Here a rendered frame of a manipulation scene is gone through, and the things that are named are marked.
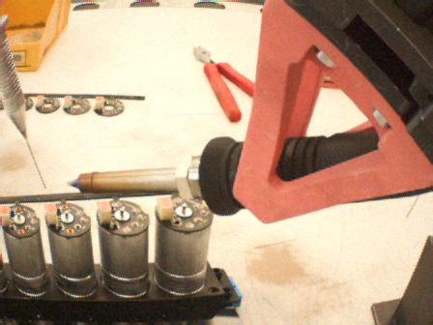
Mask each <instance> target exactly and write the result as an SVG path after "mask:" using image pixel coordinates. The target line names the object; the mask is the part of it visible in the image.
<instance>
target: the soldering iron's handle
mask: <svg viewBox="0 0 433 325"><path fill-rule="evenodd" d="M379 140H380V139H379V135H378V133H377V131H372V132H365V131H362V132H353V133H349V132H345V133H335V134H331V135H330V136H328V137H326V136H325V135H318V136H316V137H315V136H310V135H309V136H299V137H288V138H285V140H284V143H283V146H282V149H281V155H280V158H279V161H278V164H277V167H276V174H277V176H278V177H279V178H280V179H281V181H283V182H284V181H287V182H288V181H292V180H295V179H298V178H301V177H303V176H305V175H308V174H311V173H314V172H316V171H319V170H324V169H327V168H329V167H333V166H335V165H337V164H340V163H344V162H346V161H349V160H351V159H355V158H357V157H360V156H362V155H364V154H367V153H371V152H373V151H376V150H378V149H380V148H379V147H377V144H378V143H379ZM243 146H244V141H237V140H235V139H234V138H232V137H230V136H220V137H215V138H212V139H211V140H210V141H209V142H208V143H207V144H206V146H205V147H204V149H203V151H202V154H201V158H200V162H199V169H198V178H199V187H200V191H201V194H202V197H203V200H204V202H205V204H206V206H207V207H208V209H209V210H211V211H212V212H213V213H214V214H216V215H218V216H233V215H236V214H237V213H239V212H240V211H241V210H242V209H247V208H246V207H245V206H244V205H243V204H242V203H241V202H239V201H238V200H237V199H236V197H235V196H234V194H233V188H234V183H235V179H236V175H237V171H238V166H239V162H240V158H241V154H242V150H243ZM428 192H433V185H432V186H431V187H429V188H424V189H419V190H413V191H407V192H398V193H395V194H392V195H385V196H379V197H373V198H367V199H366V200H360V201H353V202H347V203H343V204H351V203H359V202H370V201H376V200H389V199H394V198H406V197H411V196H415V195H419V194H424V193H428Z"/></svg>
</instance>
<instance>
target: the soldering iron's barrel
mask: <svg viewBox="0 0 433 325"><path fill-rule="evenodd" d="M200 158H201V155H199V156H197V157H196V156H186V157H181V158H180V160H179V163H178V166H177V167H165V168H151V169H137V170H125V171H116V170H113V171H101V172H98V171H93V172H90V173H81V174H80V175H78V177H77V179H76V186H77V188H78V189H79V191H80V192H83V193H93V194H100V193H102V192H104V193H118V192H129V193H137V192H178V193H179V196H180V197H181V199H182V200H201V201H204V200H203V197H202V194H201V191H200V187H199V178H198V169H199V162H200Z"/></svg>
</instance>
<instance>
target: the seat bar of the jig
mask: <svg viewBox="0 0 433 325"><path fill-rule="evenodd" d="M94 264H95V273H96V281H97V288H98V289H97V292H95V293H94V294H93V295H91V296H89V297H86V298H84V297H83V298H76V297H72V296H69V295H67V294H65V293H63V292H62V291H61V290H60V289H59V288H58V287H57V286H56V283H55V278H54V274H53V268H52V263H50V264H49V263H46V266H47V272H48V275H49V281H50V288H49V291H47V292H46V293H45V294H44V295H42V296H39V297H38V296H36V297H35V296H30V295H26V294H23V293H21V292H20V291H19V290H18V289H17V288H16V287H15V286H14V280H13V277H12V274H11V268H10V264H9V262H8V263H7V262H4V265H5V270H6V273H7V277H8V282H9V285H8V287H7V289H6V290H5V291H4V292H2V293H0V309H6V310H7V309H9V310H39V311H41V310H42V311H60V312H61V311H63V312H69V311H70V312H99V313H101V312H104V313H106V312H109V313H112V312H114V313H116V312H119V313H120V312H124V313H126V312H152V311H155V312H158V311H169V310H170V311H174V310H197V309H208V308H213V307H222V302H223V297H224V292H223V290H222V288H221V285H220V283H219V281H218V279H217V277H216V275H215V273H214V271H213V269H212V267H211V265H210V264H209V261H207V270H206V277H205V282H204V287H203V288H202V290H201V291H198V292H196V293H194V294H190V295H185V296H184V295H178V294H173V293H169V292H165V291H163V290H162V289H161V288H160V287H158V286H157V284H156V283H155V281H154V279H155V277H154V270H155V265H154V262H149V264H148V265H149V288H150V289H149V290H148V292H147V293H146V294H143V296H139V297H136V298H126V297H121V296H117V295H115V294H113V293H111V292H110V291H109V290H107V289H106V288H105V286H104V285H103V284H102V280H101V265H100V264H98V263H94Z"/></svg>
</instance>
